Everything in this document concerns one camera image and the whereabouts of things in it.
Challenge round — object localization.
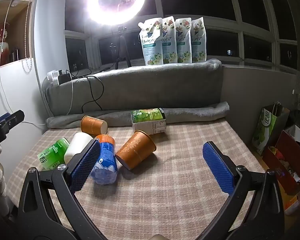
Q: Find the black tripod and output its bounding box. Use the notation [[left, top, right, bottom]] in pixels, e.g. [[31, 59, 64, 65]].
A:
[[109, 25, 132, 69]]

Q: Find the black cable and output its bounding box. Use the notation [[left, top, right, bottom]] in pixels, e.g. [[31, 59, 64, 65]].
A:
[[69, 69, 105, 113]]

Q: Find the blue label plastic bottle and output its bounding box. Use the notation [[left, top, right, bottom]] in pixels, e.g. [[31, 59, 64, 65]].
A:
[[89, 134, 118, 186]]

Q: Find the thin white hanging cable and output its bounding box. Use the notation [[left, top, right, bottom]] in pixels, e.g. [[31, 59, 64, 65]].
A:
[[0, 4, 47, 125]]

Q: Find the orange paper cup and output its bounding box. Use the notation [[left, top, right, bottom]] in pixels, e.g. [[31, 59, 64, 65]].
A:
[[80, 115, 108, 136], [115, 130, 157, 171]]

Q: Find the white plastic cup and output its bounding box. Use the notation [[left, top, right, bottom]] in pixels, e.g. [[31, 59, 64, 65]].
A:
[[64, 132, 94, 164]]

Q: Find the red cardboard box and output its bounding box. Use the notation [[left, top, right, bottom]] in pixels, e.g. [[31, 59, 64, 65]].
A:
[[262, 129, 300, 196]]

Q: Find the grey fleece blanket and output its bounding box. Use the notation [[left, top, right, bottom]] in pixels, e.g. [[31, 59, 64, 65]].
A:
[[41, 58, 223, 121]]

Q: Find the white bead cord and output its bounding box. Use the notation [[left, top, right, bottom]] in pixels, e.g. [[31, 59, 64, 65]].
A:
[[21, 0, 41, 75]]

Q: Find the white refill pouch with spout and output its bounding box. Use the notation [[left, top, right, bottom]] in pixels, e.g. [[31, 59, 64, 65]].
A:
[[138, 17, 164, 66]]

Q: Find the clear plastic bottle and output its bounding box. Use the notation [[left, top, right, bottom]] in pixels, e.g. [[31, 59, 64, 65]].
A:
[[284, 189, 300, 216]]

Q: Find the black charger plug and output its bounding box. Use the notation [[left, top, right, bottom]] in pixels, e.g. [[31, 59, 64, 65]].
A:
[[58, 73, 73, 85]]

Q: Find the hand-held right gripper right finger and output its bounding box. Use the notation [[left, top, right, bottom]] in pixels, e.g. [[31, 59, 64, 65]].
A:
[[197, 141, 286, 240]]

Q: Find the green tea bottle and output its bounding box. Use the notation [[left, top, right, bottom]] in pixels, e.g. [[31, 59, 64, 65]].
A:
[[37, 137, 71, 171]]

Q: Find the green paper shopping bag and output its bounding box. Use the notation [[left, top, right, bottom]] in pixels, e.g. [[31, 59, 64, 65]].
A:
[[251, 102, 291, 157]]

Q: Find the ring light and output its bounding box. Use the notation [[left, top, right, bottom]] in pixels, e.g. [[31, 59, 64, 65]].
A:
[[83, 0, 147, 26]]

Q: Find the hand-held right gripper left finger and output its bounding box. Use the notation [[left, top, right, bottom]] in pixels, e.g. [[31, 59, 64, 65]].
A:
[[17, 139, 102, 240]]

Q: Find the green drink carton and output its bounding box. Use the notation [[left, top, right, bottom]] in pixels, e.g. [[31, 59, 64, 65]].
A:
[[131, 108, 167, 136]]

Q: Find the white power strip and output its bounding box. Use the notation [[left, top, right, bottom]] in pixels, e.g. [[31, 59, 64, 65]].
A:
[[47, 70, 66, 87]]

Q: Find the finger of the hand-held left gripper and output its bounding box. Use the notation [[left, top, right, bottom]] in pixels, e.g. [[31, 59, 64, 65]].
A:
[[0, 109, 25, 137], [0, 112, 12, 129]]

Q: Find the wooden shelf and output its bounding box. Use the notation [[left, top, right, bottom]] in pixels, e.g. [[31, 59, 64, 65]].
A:
[[0, 0, 41, 71]]

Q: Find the rolled grey blanket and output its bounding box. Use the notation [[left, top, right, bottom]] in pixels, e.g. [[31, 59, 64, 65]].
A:
[[46, 101, 230, 130]]

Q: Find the plaid bed sheet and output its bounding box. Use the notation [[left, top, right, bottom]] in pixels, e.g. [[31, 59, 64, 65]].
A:
[[5, 120, 268, 240]]

